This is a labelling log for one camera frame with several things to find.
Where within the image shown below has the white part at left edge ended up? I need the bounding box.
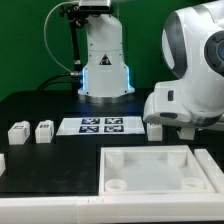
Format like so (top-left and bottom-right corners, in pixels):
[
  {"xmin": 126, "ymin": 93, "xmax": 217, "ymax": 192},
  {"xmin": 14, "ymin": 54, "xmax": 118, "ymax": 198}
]
[{"xmin": 0, "ymin": 154, "xmax": 6, "ymax": 177}]

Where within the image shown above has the grey cable loop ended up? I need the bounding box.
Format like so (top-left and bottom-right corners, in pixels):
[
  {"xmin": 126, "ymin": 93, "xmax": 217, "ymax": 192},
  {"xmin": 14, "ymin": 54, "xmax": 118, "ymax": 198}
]
[{"xmin": 43, "ymin": 1, "xmax": 81, "ymax": 74}]

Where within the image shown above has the white obstacle wall right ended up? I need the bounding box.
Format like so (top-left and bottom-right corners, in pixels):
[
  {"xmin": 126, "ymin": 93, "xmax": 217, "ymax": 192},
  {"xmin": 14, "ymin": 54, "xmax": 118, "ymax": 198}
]
[{"xmin": 194, "ymin": 149, "xmax": 224, "ymax": 194}]

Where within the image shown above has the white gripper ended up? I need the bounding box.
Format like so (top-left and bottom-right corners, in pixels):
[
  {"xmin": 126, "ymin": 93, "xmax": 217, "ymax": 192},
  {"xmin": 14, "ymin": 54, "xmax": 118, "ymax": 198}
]
[{"xmin": 143, "ymin": 82, "xmax": 224, "ymax": 131}]

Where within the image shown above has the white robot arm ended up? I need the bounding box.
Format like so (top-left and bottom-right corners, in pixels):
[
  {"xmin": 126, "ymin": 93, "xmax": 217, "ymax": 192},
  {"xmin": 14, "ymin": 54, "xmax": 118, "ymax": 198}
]
[{"xmin": 79, "ymin": 0, "xmax": 224, "ymax": 130}]

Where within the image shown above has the white marker sheet with tags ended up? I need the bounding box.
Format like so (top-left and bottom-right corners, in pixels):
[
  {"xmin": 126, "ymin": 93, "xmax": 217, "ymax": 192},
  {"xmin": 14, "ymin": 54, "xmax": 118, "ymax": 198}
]
[{"xmin": 57, "ymin": 116, "xmax": 145, "ymax": 136}]

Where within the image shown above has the white square tabletop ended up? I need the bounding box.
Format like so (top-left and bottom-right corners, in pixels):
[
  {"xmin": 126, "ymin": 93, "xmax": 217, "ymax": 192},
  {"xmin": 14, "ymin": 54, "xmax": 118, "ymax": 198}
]
[{"xmin": 99, "ymin": 145, "xmax": 216, "ymax": 196}]

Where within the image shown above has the white obstacle wall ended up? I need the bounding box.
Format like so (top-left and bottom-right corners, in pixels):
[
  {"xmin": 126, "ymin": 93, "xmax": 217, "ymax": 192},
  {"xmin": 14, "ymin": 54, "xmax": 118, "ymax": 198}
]
[
  {"xmin": 194, "ymin": 149, "xmax": 224, "ymax": 194},
  {"xmin": 0, "ymin": 194, "xmax": 224, "ymax": 224}
]

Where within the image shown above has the black cable at base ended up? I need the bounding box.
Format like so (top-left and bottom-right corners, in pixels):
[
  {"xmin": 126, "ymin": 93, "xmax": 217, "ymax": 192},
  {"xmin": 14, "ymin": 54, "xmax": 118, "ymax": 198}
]
[{"xmin": 37, "ymin": 73, "xmax": 82, "ymax": 92}]

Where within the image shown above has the white obstacle wall front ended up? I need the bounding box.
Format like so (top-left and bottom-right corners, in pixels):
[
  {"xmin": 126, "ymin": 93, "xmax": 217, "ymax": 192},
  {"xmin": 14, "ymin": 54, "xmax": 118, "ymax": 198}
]
[{"xmin": 0, "ymin": 194, "xmax": 224, "ymax": 224}]

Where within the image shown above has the black camera stand pole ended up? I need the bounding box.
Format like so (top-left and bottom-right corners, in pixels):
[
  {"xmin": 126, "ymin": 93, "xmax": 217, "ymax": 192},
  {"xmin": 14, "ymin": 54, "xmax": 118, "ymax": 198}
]
[{"xmin": 60, "ymin": 4, "xmax": 88, "ymax": 95}]

